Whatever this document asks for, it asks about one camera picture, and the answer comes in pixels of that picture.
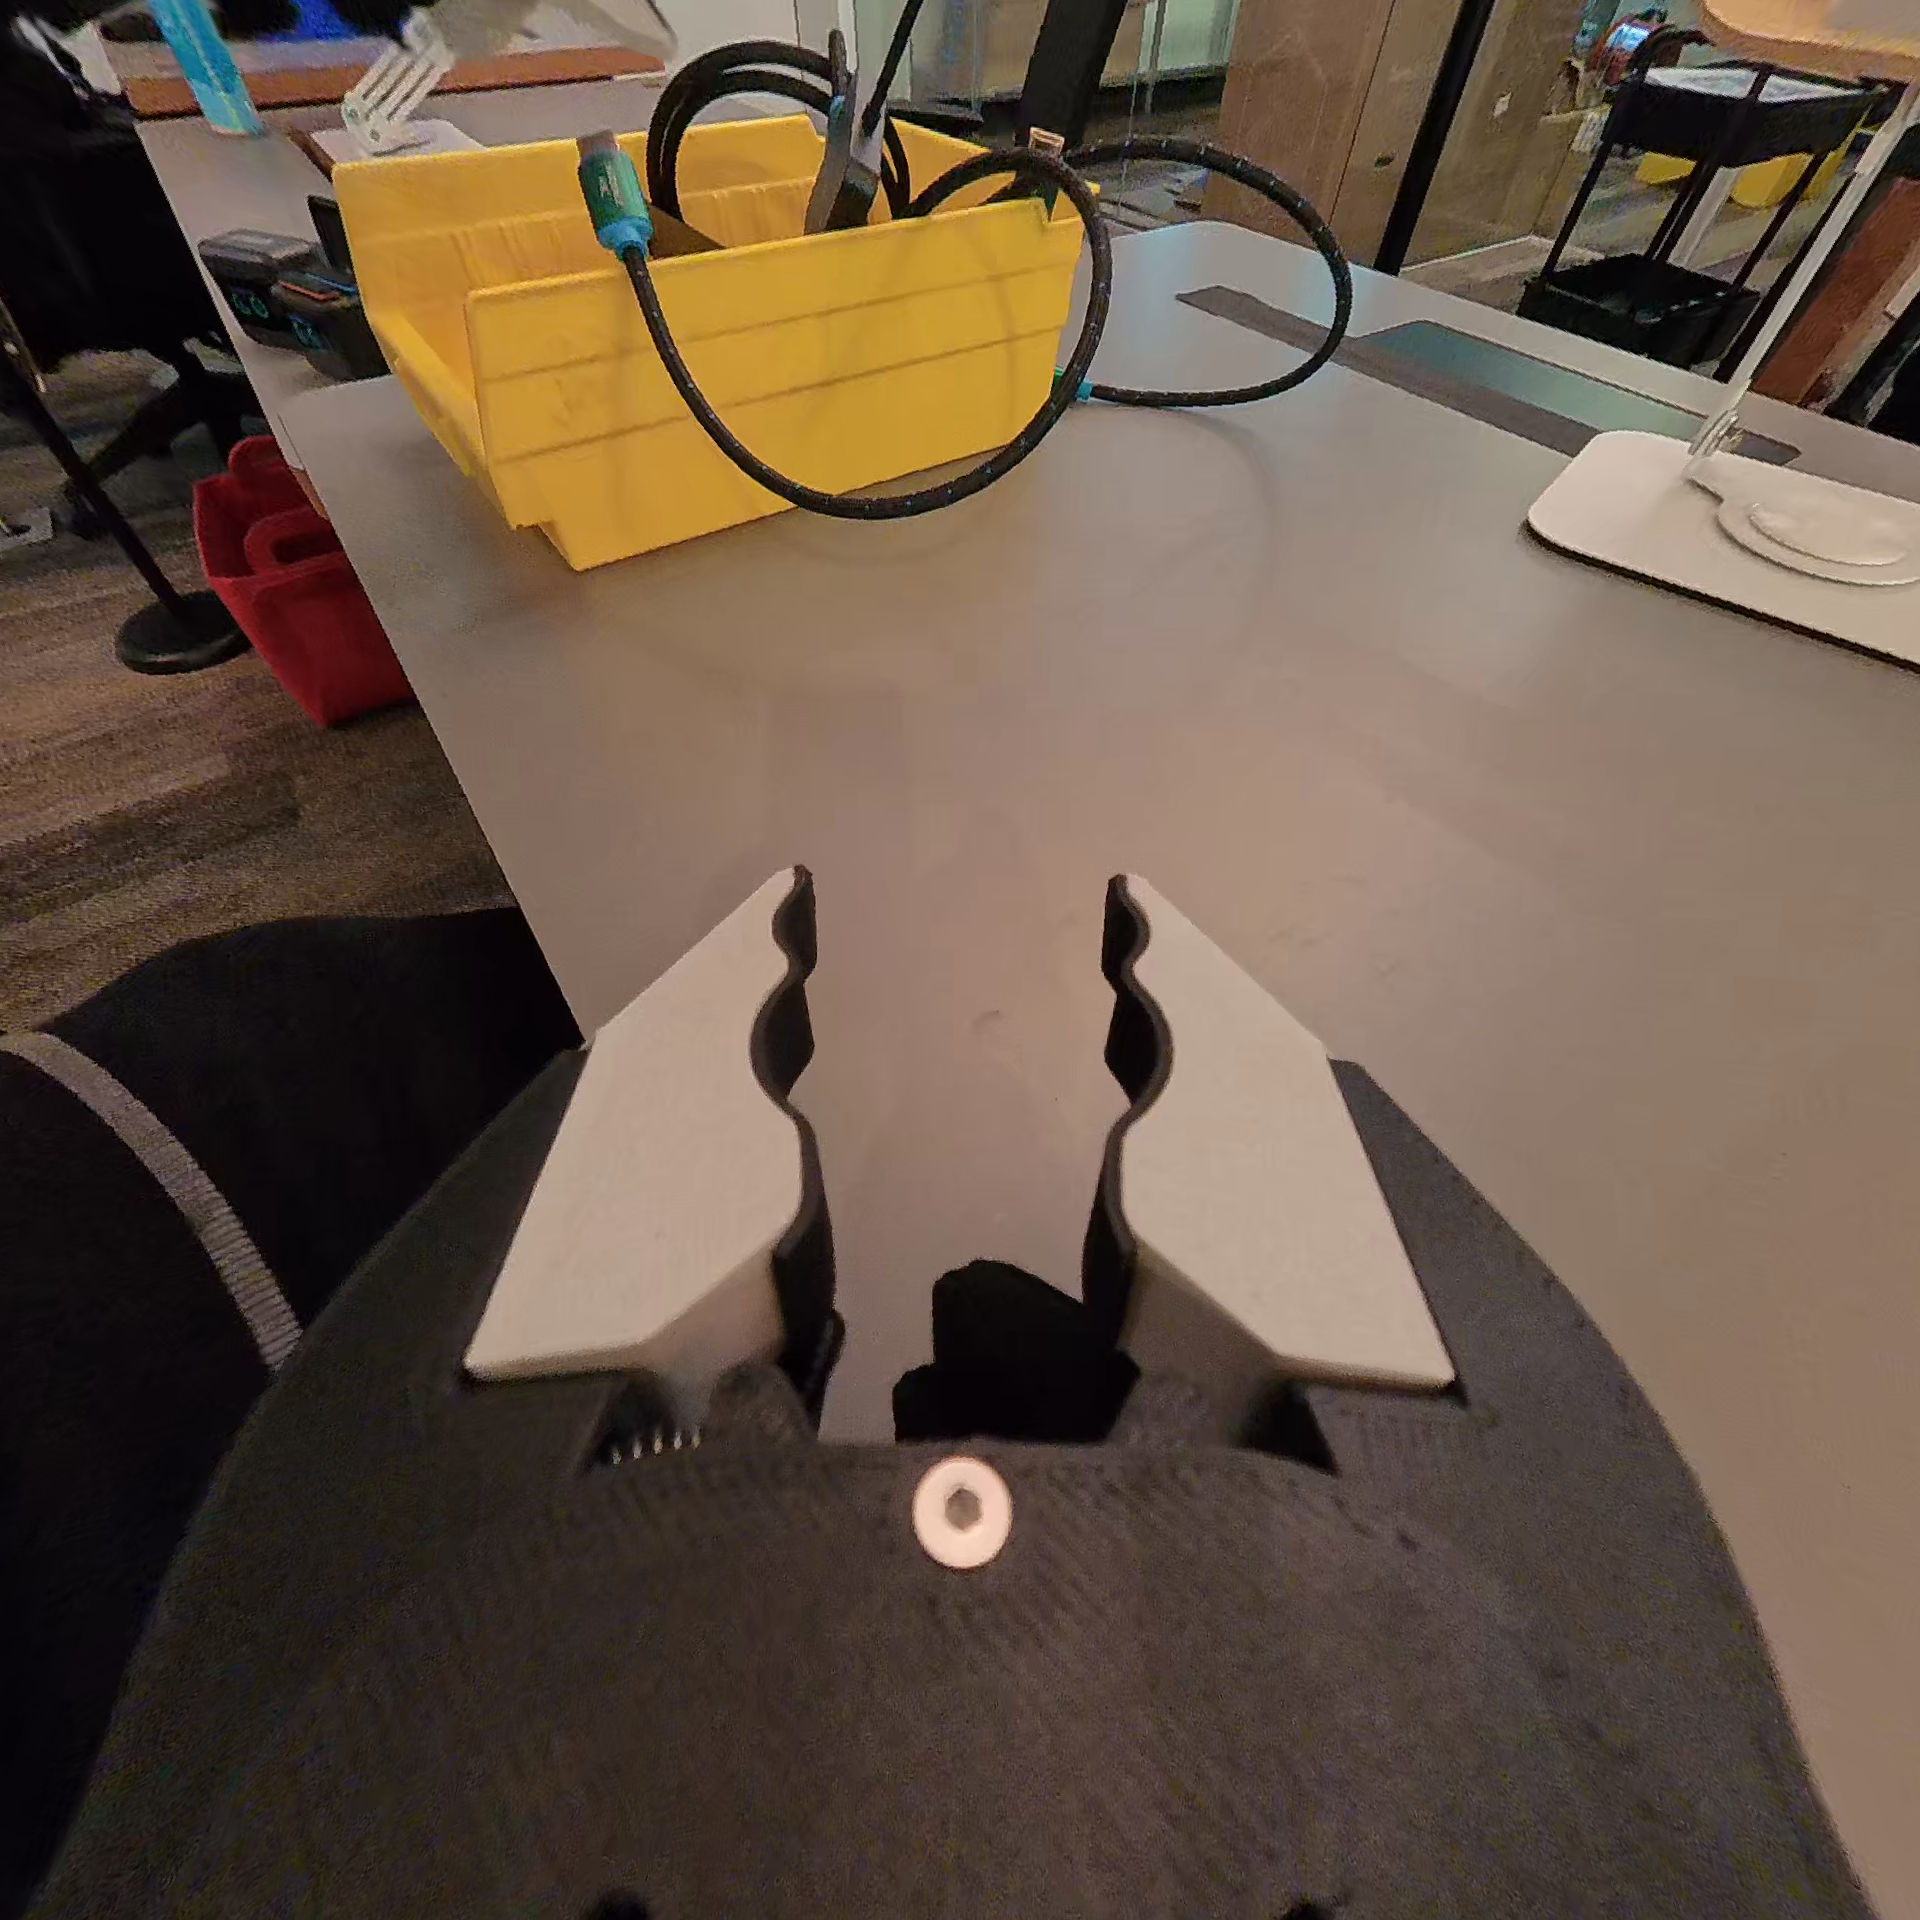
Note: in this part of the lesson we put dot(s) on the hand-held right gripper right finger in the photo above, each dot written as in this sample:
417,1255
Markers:
1276,1215

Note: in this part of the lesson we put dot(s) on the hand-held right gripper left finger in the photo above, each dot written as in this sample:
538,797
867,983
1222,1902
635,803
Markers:
660,1202

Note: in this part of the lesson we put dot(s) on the yellow plastic bin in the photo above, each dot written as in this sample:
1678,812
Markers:
600,389

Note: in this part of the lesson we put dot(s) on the person's right hand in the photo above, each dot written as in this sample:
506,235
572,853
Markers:
1004,1349

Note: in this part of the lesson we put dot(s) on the red storage bin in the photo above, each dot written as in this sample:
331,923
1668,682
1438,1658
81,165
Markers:
300,629

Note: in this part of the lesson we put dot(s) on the black floor stand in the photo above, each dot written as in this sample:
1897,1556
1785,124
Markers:
172,629

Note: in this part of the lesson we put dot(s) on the white stand with wooden board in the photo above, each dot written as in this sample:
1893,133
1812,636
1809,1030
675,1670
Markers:
1724,524

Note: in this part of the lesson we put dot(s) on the teal desk hatch cover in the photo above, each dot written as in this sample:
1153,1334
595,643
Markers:
1500,375

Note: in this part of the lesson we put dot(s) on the black battery charger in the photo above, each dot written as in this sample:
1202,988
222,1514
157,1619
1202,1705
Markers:
270,300

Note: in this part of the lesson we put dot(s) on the black vertical pole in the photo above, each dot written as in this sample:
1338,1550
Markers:
1434,135

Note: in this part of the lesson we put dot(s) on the large cardboard box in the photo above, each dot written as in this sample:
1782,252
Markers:
1318,121

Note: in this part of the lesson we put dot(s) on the black high-back chair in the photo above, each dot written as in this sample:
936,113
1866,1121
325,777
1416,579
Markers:
89,225

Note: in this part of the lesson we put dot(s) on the black mesh office chair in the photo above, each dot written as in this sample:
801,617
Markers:
1072,60

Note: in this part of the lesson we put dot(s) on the wooden side desk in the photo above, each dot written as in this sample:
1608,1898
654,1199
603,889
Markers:
300,83

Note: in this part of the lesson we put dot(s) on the teal packet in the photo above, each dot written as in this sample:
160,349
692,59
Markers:
210,67

